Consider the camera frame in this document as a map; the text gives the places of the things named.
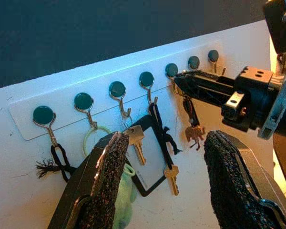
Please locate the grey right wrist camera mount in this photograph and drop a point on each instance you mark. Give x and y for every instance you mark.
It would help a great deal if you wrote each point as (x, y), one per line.
(274, 107)

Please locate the black framed key tag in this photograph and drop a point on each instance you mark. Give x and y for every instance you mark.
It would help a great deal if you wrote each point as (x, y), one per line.
(157, 185)

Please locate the metal hook black round head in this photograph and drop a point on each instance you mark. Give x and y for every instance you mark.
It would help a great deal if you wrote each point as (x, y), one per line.
(193, 61)
(117, 89)
(83, 101)
(171, 69)
(44, 115)
(213, 55)
(146, 78)

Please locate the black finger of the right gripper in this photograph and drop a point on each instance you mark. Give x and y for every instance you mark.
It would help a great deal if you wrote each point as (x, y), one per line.
(205, 74)
(205, 90)

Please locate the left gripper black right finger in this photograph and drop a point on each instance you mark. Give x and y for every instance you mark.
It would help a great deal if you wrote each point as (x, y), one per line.
(231, 181)

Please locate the white hook strip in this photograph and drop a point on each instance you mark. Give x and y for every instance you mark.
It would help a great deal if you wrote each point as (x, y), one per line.
(64, 109)

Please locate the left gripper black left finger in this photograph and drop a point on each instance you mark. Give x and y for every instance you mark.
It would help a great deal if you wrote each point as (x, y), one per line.
(105, 181)

